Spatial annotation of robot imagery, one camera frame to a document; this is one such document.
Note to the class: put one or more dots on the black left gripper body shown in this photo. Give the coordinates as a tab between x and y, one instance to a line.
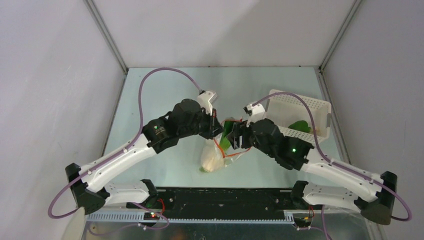
203	125

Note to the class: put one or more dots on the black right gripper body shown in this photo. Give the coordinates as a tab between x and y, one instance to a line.
239	135

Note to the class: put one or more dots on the green bok choy toy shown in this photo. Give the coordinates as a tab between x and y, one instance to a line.
224	142

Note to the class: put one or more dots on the clear zip bag orange zipper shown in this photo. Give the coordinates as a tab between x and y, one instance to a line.
231	155

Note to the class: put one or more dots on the white cauliflower toy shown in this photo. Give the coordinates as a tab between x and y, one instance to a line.
211	158

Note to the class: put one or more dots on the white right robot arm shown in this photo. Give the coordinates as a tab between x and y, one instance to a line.
367	193

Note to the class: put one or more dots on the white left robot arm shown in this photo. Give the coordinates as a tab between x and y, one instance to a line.
91	185

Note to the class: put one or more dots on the white perforated plastic basket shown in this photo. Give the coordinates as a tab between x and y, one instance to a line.
285	110

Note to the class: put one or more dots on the green pepper toy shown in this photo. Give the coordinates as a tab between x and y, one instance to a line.
301	126

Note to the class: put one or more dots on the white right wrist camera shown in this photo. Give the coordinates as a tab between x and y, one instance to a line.
255	112

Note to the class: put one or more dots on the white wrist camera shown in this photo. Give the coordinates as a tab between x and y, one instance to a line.
255	112
206	99

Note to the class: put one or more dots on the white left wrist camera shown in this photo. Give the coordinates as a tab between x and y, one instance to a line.
206	99

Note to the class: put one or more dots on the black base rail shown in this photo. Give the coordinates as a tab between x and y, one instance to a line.
198	203

